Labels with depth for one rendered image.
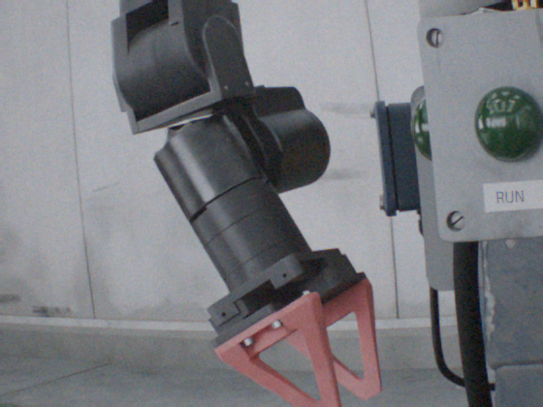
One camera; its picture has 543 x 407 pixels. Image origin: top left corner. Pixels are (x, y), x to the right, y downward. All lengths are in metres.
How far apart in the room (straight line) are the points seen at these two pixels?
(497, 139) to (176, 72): 0.35
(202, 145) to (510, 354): 0.31
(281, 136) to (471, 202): 0.35
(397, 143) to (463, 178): 0.50
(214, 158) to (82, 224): 6.60
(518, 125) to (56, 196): 7.05
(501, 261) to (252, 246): 0.26
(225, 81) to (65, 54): 6.63
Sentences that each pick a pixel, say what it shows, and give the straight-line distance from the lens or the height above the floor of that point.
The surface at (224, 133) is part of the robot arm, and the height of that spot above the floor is 1.29.
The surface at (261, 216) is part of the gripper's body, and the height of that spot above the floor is 1.24.
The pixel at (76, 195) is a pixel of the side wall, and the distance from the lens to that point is 7.36.
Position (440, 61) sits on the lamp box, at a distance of 0.48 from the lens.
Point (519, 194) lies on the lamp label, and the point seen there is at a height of 1.26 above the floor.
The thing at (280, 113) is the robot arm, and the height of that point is 1.30.
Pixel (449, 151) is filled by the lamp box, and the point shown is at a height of 1.28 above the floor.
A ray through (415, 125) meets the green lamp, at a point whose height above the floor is 1.29.
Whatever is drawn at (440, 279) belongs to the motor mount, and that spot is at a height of 1.16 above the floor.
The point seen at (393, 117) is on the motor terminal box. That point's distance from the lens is 0.97.
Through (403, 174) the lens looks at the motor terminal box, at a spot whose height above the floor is 1.25.
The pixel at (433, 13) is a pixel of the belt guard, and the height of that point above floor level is 1.37.
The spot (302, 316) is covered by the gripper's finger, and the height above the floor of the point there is 1.19.
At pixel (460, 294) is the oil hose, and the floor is 1.21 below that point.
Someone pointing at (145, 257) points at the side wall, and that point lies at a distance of 7.08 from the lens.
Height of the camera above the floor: 1.29
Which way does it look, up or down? 3 degrees down
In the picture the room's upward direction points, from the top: 6 degrees counter-clockwise
